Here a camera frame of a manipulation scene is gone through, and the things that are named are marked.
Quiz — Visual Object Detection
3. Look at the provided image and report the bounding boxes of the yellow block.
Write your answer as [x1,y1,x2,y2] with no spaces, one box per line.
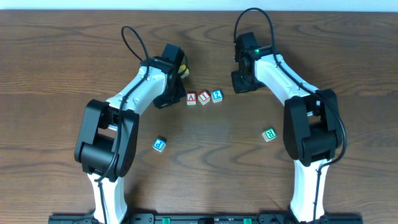
[178,65,189,78]

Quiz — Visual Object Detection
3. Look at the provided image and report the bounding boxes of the red letter A block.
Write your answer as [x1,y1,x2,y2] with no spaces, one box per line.
[186,92,197,105]

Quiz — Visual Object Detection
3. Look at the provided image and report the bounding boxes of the red letter I block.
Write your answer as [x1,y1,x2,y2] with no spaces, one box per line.
[198,90,211,105]

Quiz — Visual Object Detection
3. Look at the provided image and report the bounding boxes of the blue number 2 block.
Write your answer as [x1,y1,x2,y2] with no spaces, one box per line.
[211,90,223,103]

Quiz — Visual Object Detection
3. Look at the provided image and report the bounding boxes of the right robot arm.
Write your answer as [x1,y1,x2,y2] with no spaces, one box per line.
[231,32,342,223]

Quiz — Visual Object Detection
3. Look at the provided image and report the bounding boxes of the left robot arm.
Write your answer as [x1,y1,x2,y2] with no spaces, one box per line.
[74,44,188,223]

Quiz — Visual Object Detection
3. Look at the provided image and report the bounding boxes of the green R block lower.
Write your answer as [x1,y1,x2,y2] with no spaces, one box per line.
[262,128,277,142]

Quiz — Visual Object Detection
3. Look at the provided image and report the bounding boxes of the blue letter P block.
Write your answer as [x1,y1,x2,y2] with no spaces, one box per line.
[152,138,167,152]

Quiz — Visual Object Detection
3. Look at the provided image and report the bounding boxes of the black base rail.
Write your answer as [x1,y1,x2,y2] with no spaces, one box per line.
[48,213,363,224]

